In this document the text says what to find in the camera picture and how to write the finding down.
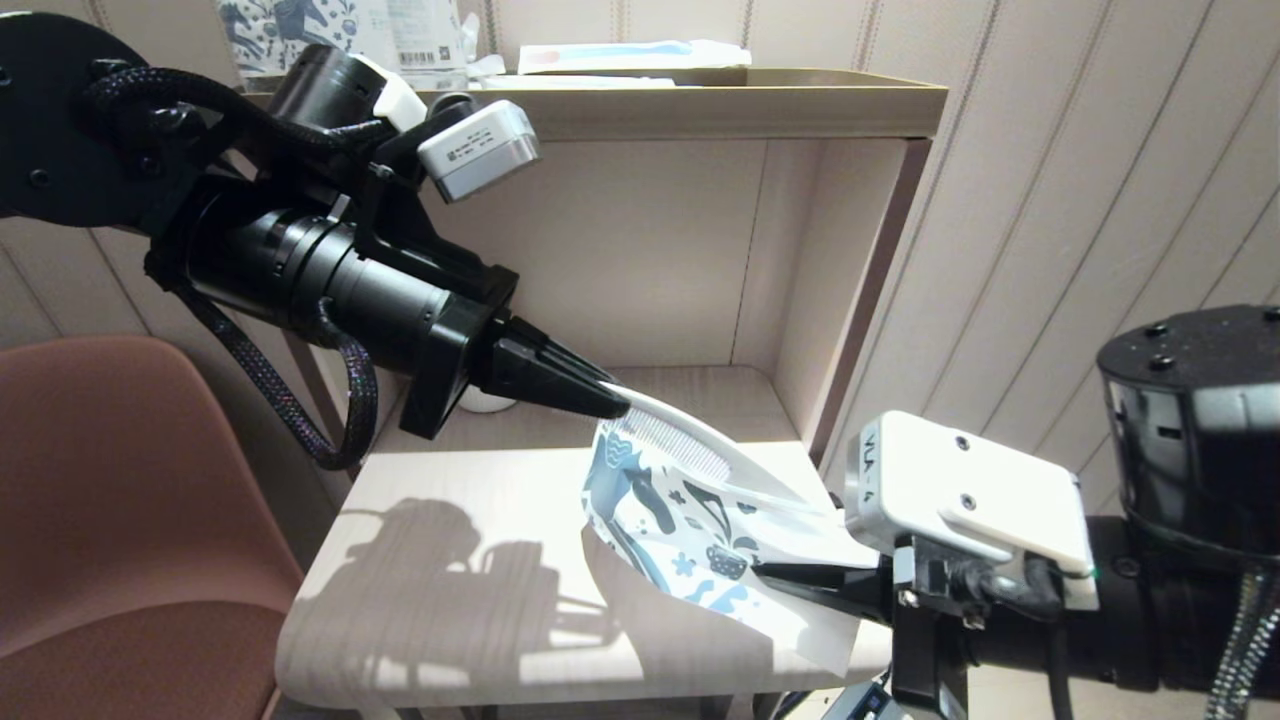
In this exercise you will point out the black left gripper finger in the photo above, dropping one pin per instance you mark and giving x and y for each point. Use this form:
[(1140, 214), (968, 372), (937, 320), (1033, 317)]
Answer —
[(550, 350), (550, 385)]

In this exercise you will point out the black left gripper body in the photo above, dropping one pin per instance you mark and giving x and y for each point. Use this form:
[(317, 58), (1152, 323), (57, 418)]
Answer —
[(450, 340)]

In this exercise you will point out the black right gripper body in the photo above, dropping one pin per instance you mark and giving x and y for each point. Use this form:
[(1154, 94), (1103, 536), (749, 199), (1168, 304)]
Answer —
[(920, 650)]

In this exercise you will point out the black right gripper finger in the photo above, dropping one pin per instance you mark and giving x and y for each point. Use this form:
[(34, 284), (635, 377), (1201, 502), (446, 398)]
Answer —
[(840, 590)]

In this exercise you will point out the white horse-print zip pouch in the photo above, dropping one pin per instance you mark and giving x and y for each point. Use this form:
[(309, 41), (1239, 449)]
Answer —
[(690, 540)]

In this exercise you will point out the white ribbed mug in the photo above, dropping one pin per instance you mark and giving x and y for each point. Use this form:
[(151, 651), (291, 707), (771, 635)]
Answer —
[(488, 403)]

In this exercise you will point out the light wood shelf desk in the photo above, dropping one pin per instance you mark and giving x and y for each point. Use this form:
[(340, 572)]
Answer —
[(480, 560)]

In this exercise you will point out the small knotted white packet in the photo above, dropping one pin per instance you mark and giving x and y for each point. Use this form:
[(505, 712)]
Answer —
[(484, 63)]

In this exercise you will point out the blue white toothbrush packet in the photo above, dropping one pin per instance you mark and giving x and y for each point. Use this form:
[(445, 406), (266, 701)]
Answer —
[(620, 57)]

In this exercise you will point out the barcode label water bottle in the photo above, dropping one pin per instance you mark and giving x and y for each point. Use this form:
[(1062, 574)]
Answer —
[(428, 35)]

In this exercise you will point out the horse-print packages on shelf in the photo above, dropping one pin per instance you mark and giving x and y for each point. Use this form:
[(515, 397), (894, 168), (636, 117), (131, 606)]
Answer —
[(340, 20)]

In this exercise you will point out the horse label water bottle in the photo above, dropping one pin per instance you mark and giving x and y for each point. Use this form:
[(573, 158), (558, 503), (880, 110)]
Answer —
[(250, 30)]

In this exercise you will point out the brown chair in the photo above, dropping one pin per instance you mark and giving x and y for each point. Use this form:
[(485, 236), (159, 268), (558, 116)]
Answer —
[(120, 520)]

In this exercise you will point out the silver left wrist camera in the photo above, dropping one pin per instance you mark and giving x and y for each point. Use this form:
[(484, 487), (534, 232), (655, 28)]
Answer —
[(480, 150)]

